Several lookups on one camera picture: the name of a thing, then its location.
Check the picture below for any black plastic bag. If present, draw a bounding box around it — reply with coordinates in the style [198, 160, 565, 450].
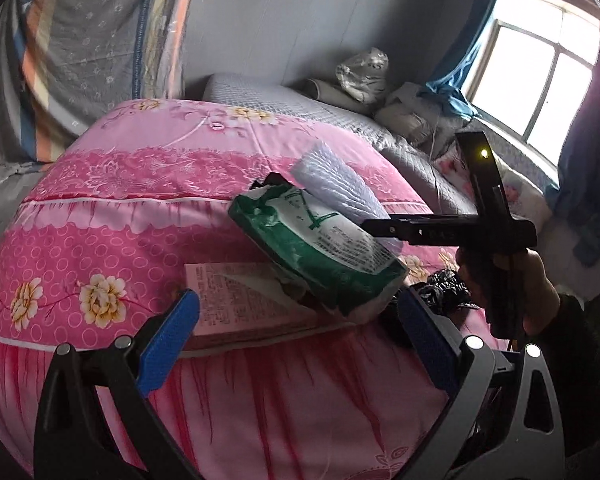
[411, 269, 478, 316]

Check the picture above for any green white snack bag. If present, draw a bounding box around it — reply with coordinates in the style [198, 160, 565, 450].
[228, 180, 406, 323]

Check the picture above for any pink cardboard box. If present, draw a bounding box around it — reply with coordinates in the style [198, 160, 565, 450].
[185, 263, 352, 353]

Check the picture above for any person's right hand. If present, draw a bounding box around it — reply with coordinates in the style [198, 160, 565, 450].
[454, 246, 563, 337]

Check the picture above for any dark blue right curtain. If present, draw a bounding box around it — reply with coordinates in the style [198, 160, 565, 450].
[545, 50, 600, 266]

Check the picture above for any grey square cushion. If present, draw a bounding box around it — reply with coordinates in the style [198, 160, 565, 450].
[374, 82, 469, 159]

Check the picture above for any grey quilted corner sofa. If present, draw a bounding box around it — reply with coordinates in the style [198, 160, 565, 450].
[199, 71, 600, 306]

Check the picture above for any window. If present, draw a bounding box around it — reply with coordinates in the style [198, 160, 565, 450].
[463, 0, 600, 181]

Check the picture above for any blue left curtain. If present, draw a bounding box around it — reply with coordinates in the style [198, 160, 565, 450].
[418, 0, 498, 119]

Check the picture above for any pink floral table cloth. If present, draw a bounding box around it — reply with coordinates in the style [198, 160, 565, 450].
[0, 100, 446, 479]

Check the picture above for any silver plastic bag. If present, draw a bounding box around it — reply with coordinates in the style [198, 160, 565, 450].
[336, 48, 389, 105]

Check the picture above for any grey bolster cushion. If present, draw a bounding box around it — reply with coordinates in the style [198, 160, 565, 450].
[302, 78, 373, 116]

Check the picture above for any striped grey sheet cover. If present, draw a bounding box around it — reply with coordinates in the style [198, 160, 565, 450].
[0, 0, 190, 166]

